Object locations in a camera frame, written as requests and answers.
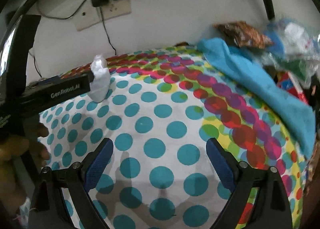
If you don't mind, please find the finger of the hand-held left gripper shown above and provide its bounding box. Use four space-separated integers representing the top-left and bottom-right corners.
86 70 97 89

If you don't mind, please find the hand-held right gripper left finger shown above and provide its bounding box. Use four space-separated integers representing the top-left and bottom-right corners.
29 138 114 229

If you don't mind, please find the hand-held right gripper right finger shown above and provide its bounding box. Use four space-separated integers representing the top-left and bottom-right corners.
206 138 293 229

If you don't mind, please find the person's left hand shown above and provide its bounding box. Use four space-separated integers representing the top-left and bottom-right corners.
0 123 50 169

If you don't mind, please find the polka dot blanket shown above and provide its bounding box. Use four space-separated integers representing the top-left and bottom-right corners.
37 47 310 229

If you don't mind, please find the white patterned cloth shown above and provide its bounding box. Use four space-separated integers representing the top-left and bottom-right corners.
15 196 32 226

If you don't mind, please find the blue cloth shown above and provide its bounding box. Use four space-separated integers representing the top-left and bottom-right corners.
197 38 315 157

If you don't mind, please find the red patterned packet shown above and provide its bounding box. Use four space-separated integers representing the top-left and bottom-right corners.
276 72 310 105

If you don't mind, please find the brown patterned snack packet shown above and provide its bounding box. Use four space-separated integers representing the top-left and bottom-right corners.
212 20 274 50

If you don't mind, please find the pile of clear plastic bags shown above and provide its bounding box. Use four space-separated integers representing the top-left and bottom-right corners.
262 17 320 87

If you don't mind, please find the black television cable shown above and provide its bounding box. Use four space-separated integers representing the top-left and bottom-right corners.
27 50 43 80

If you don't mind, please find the black adapter cable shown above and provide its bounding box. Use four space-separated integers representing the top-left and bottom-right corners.
99 6 117 56

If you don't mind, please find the grey cable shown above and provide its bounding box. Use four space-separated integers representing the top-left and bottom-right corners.
37 0 92 20

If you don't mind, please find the white wall outlet plate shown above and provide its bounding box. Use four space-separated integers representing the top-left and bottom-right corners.
75 0 132 32

